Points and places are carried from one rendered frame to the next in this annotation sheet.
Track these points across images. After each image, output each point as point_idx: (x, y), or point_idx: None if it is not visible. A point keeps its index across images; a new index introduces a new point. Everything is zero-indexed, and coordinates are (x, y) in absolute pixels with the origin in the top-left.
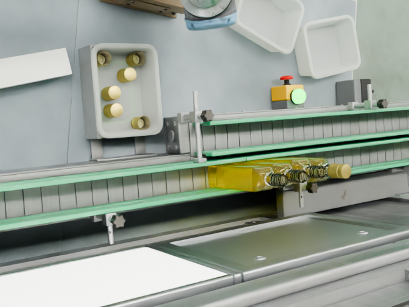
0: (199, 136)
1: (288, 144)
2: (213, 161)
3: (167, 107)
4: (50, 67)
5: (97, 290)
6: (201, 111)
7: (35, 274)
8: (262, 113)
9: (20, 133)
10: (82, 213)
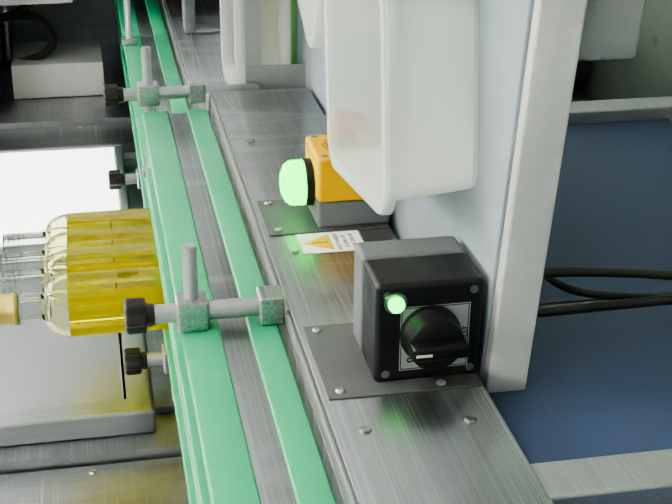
0: None
1: (158, 246)
2: (146, 184)
3: (315, 70)
4: None
5: None
6: (137, 86)
7: (94, 178)
8: (233, 164)
9: None
10: (136, 150)
